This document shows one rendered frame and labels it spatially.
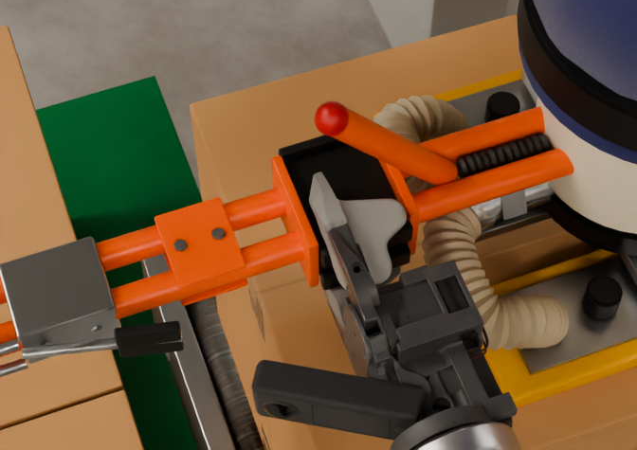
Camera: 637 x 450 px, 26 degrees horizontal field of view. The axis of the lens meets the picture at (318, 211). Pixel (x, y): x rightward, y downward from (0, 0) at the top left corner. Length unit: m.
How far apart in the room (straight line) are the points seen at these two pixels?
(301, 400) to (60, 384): 0.82
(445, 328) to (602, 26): 0.22
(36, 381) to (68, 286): 0.74
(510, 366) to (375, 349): 0.19
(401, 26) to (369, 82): 1.43
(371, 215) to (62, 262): 0.22
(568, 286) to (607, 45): 0.29
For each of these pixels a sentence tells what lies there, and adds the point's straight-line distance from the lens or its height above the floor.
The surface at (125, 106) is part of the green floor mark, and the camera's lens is 2.58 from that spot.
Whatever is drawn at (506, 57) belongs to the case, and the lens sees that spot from 1.26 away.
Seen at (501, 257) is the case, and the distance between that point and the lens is 1.15.
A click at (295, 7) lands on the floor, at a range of 2.71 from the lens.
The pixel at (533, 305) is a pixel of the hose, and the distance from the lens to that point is 1.05.
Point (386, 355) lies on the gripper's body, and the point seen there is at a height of 1.24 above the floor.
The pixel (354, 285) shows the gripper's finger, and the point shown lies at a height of 1.27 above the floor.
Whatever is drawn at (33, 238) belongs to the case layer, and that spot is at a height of 0.54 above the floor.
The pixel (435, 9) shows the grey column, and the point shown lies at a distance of 2.58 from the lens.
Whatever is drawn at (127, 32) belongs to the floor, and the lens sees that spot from 2.69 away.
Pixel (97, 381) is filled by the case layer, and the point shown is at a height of 0.54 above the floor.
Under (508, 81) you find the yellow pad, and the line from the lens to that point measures 1.22.
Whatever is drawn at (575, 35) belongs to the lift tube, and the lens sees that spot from 0.90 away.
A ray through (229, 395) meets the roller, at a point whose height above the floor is 0.55.
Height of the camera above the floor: 2.07
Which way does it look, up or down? 59 degrees down
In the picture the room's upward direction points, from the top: straight up
